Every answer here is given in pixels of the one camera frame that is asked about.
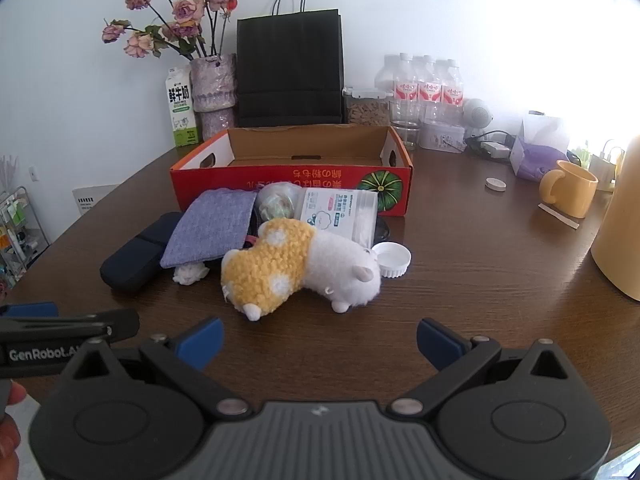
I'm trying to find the paper strip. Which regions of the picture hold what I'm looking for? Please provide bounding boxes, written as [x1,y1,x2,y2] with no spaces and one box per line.
[537,203,580,230]

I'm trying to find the crumpled white tissue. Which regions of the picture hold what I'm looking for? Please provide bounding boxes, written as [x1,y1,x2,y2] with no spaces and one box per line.
[172,261,211,286]

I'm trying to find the purple textured vase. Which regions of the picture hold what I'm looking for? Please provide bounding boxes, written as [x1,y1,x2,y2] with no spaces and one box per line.
[190,53,238,142]

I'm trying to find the clear glass cup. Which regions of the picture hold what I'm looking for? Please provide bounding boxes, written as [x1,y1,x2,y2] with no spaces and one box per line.
[389,99,425,151]

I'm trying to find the black paper bag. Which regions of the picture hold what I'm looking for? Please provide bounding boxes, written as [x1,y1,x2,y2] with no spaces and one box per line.
[236,0,345,128]

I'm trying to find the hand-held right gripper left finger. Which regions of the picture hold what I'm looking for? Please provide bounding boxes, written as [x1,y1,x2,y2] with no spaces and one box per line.
[61,317,252,418]

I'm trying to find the pack of water bottles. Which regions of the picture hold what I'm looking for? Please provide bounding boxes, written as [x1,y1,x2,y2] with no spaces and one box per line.
[375,52,465,111]

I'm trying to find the navy case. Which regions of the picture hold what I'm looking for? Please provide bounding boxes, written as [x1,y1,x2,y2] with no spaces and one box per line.
[100,211,183,292]

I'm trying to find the yellow white plush toy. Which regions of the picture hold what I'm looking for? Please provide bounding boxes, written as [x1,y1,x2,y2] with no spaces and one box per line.
[221,218,382,322]

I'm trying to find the yellow kettle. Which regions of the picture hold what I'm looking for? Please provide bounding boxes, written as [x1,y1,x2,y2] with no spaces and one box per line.
[591,132,640,303]

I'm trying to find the white jar lid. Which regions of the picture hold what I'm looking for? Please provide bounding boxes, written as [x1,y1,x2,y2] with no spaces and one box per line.
[371,242,412,278]

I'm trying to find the purple cloth pouch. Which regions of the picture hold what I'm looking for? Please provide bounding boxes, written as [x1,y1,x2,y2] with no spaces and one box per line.
[160,189,258,268]

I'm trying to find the dried pink flowers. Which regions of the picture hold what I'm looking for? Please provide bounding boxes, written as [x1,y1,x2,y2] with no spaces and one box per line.
[101,0,238,61]

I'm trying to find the white round device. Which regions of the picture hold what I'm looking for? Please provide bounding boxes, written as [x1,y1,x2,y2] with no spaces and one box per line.
[462,98,496,128]

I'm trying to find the yellow mug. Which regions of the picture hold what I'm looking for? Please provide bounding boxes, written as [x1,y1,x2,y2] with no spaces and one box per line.
[538,160,599,219]

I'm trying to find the metal wire rack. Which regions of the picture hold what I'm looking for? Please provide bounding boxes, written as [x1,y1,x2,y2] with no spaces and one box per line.
[0,152,51,283]

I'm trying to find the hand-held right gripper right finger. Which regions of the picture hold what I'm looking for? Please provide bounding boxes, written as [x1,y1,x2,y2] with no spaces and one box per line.
[387,318,583,418]

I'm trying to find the clear flower ball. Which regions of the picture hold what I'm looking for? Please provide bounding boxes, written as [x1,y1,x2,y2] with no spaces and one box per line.
[256,182,301,222]

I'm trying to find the cotton swab box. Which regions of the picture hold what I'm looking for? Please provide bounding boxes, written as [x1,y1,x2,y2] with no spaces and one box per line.
[299,187,379,248]

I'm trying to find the purple tissue pack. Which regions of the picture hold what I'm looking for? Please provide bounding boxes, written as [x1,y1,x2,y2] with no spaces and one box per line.
[510,115,571,182]

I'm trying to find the white green milk carton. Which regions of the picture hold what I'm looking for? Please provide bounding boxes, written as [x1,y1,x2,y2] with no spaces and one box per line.
[164,65,199,148]

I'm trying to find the person's left hand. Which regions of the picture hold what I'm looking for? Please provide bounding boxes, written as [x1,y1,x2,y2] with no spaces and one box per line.
[0,380,27,480]

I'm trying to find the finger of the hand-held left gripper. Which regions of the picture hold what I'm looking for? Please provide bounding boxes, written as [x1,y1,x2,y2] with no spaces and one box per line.
[0,308,141,345]
[0,301,60,318]

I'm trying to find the white round tin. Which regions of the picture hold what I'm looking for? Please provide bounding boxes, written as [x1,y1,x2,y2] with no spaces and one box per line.
[419,120,468,153]

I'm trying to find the clear snack container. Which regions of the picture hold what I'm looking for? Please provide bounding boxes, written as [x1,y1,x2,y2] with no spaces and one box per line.
[342,86,396,127]

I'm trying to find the red cardboard box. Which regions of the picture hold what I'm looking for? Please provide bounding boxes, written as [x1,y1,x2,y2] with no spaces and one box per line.
[169,124,415,218]

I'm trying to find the white labelled box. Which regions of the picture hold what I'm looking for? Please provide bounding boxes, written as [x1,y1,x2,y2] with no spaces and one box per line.
[72,183,121,217]

